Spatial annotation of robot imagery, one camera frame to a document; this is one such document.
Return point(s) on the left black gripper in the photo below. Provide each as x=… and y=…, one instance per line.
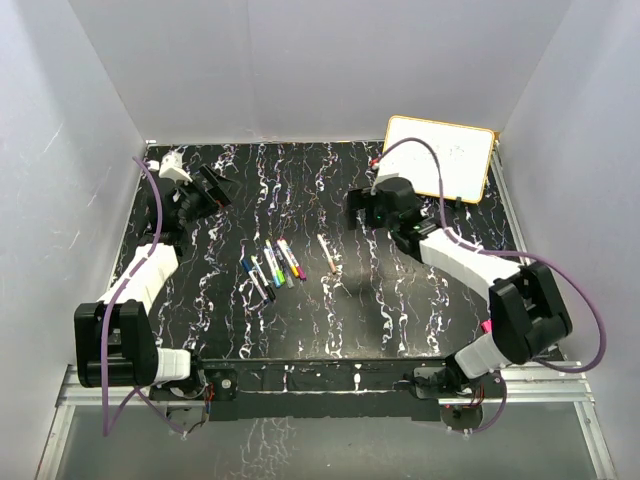
x=216, y=194

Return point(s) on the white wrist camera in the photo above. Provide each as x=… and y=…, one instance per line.
x=384, y=168
x=170, y=167

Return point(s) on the white pen black cap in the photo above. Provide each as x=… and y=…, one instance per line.
x=266, y=285

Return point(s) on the white pen peach cap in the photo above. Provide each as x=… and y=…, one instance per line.
x=327, y=253

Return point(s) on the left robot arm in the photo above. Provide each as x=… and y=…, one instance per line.
x=115, y=345

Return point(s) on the white pen magenta cap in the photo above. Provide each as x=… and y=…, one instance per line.
x=302, y=274

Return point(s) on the aluminium frame rail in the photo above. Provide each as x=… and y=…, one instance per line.
x=543, y=427

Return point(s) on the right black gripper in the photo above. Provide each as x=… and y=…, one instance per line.
x=358, y=200

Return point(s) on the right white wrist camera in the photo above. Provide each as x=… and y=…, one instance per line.
x=384, y=168

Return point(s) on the black base bar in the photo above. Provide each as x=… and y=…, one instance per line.
x=336, y=389

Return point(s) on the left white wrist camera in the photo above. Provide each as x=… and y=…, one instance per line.
x=170, y=167

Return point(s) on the yellow framed whiteboard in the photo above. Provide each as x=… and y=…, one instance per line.
x=439, y=157

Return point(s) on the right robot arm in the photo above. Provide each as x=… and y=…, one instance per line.
x=526, y=310

